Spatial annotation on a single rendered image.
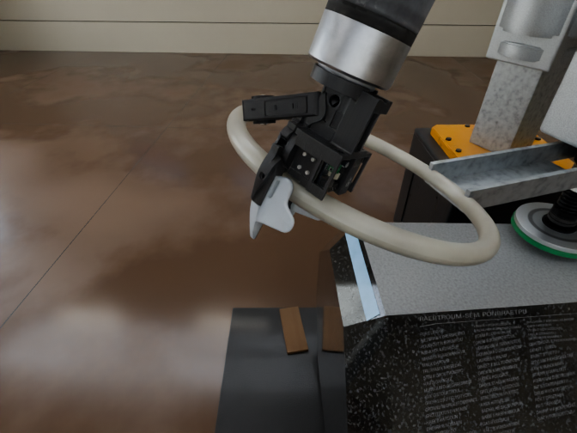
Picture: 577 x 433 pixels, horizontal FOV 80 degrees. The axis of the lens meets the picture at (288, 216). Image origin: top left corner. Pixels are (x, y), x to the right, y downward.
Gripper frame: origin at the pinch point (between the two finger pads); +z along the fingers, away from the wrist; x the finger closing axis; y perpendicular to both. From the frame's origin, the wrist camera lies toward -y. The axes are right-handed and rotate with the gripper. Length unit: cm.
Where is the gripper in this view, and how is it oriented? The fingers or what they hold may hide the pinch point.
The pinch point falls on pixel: (267, 221)
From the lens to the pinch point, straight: 45.6
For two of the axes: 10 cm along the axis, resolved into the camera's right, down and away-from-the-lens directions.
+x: 5.9, -1.9, 7.8
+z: -3.6, 8.1, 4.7
